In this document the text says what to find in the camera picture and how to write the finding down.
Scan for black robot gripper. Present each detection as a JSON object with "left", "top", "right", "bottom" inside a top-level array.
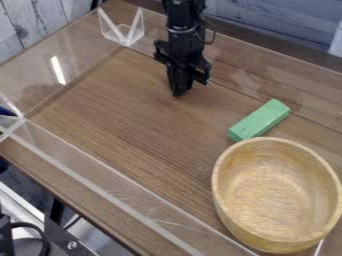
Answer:
[{"left": 154, "top": 26, "right": 211, "bottom": 97}]

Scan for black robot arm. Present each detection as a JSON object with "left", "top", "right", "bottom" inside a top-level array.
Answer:
[{"left": 154, "top": 0, "right": 211, "bottom": 97}]

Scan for green rectangular block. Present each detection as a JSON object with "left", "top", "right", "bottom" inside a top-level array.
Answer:
[{"left": 227, "top": 99, "right": 290, "bottom": 142}]

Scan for light wooden bowl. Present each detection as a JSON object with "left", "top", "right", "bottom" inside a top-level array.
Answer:
[{"left": 211, "top": 137, "right": 342, "bottom": 254}]

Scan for clear acrylic tray walls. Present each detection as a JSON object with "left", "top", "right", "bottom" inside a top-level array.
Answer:
[{"left": 0, "top": 4, "right": 342, "bottom": 256}]

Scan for black table leg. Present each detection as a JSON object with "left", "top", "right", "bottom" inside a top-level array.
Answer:
[{"left": 50, "top": 199, "right": 66, "bottom": 225}]

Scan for black metal bracket with screw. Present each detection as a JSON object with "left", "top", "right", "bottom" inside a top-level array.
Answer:
[{"left": 44, "top": 222, "right": 99, "bottom": 256}]

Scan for black cable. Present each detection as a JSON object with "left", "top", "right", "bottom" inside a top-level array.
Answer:
[{"left": 8, "top": 221, "right": 52, "bottom": 256}]

